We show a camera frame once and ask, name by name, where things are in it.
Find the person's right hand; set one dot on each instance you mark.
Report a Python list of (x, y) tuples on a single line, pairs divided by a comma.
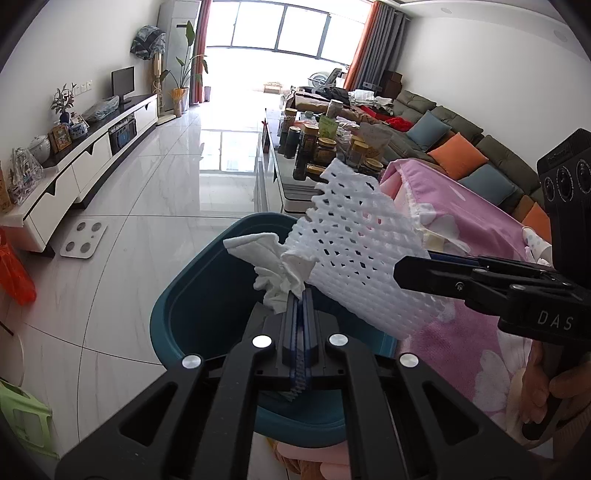
[(535, 383)]

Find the small potted plant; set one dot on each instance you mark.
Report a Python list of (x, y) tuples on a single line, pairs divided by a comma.
[(63, 99)]

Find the orange grey window curtain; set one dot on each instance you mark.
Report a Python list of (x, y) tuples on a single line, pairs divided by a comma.
[(376, 41)]

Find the person's right forearm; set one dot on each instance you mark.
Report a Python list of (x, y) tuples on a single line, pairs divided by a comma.
[(575, 434)]

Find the red cloth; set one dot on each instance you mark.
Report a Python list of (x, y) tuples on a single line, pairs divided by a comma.
[(399, 123)]

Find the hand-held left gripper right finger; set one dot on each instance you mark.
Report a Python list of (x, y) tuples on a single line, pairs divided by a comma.
[(308, 323)]

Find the yellow box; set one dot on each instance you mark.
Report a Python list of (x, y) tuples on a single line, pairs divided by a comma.
[(4, 194)]

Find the white ceramic jar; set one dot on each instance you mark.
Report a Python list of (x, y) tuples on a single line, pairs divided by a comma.
[(39, 148)]

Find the white tissue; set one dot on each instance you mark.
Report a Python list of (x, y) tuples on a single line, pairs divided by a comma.
[(277, 272)]

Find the wooden picture frame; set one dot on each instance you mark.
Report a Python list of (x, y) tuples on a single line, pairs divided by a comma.
[(60, 138)]

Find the covered standing fan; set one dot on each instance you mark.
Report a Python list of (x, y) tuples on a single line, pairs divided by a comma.
[(148, 41)]

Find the orange cushion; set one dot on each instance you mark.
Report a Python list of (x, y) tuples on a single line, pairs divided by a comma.
[(457, 157), (538, 221)]

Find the small white waste bin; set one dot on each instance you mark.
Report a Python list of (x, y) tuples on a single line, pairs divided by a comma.
[(207, 93)]

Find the glossy coffee table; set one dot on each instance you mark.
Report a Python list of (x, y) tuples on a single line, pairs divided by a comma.
[(277, 184)]

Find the wall socket panel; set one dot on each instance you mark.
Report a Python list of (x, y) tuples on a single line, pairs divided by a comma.
[(84, 86)]

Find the dark brown box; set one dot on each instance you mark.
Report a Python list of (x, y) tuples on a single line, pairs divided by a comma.
[(392, 83)]

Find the black monitor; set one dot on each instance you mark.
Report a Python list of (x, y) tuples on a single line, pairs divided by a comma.
[(123, 83)]

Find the white black TV cabinet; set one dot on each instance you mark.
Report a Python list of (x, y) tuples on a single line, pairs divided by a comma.
[(92, 152)]

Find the dark green sofa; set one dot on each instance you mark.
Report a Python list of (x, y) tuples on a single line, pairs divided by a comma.
[(471, 127)]

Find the white standing air conditioner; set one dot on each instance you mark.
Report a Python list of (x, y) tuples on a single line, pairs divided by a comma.
[(178, 32)]

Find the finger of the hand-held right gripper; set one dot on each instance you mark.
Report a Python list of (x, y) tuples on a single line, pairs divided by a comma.
[(450, 257), (429, 277)]

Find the orange plastic bag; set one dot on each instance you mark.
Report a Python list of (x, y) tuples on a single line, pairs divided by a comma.
[(16, 272)]

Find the tall leafy potted plant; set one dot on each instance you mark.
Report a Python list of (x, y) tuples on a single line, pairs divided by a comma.
[(184, 69)]

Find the blue white porcelain jar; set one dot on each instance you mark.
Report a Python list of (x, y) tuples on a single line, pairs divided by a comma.
[(78, 128)]

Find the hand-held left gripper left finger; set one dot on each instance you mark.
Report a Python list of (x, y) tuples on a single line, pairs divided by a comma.
[(291, 332)]

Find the white bathroom scale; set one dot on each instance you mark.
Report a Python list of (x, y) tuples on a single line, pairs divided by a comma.
[(84, 237)]

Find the group of food jars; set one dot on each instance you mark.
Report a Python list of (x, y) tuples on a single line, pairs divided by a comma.
[(323, 143)]

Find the pink floral blanket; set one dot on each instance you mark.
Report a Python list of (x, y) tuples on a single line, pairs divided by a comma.
[(461, 217)]

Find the green snack bag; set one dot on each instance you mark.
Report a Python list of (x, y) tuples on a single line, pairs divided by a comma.
[(328, 127)]

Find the white foam fruit net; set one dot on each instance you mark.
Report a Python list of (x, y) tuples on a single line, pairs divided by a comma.
[(364, 240)]

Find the teal plastic bin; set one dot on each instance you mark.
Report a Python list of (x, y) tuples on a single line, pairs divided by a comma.
[(207, 295)]

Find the white exercise machine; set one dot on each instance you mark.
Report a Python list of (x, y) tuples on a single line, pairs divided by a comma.
[(323, 78)]

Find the clear plastic bag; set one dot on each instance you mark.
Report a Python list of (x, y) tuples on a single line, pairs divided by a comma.
[(102, 108)]

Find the pile of white clothes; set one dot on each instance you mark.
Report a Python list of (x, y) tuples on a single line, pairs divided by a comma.
[(367, 98)]

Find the blue cushion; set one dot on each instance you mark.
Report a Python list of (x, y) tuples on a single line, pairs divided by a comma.
[(429, 131), (489, 184)]

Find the green plastic stool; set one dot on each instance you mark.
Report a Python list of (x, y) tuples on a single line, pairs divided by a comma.
[(23, 415)]

